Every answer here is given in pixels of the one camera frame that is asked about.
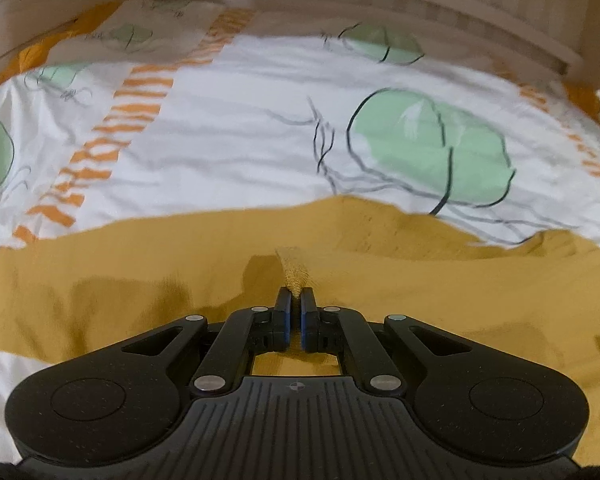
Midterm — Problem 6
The mustard yellow knit sweater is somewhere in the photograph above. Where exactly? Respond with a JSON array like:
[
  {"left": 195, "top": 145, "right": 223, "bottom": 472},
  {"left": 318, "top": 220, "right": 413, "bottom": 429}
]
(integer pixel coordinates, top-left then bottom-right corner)
[{"left": 0, "top": 197, "right": 600, "bottom": 465}]

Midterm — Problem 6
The white leaf-print duvet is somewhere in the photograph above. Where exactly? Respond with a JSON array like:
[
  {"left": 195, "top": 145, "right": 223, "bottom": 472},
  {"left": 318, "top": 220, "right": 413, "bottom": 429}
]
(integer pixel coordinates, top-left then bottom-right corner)
[{"left": 0, "top": 0, "right": 600, "bottom": 466}]

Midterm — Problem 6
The orange bed sheet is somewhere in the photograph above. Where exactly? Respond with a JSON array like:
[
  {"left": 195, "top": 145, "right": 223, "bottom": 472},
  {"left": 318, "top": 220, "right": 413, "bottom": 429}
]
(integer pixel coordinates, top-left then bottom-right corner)
[{"left": 0, "top": 0, "right": 122, "bottom": 85}]

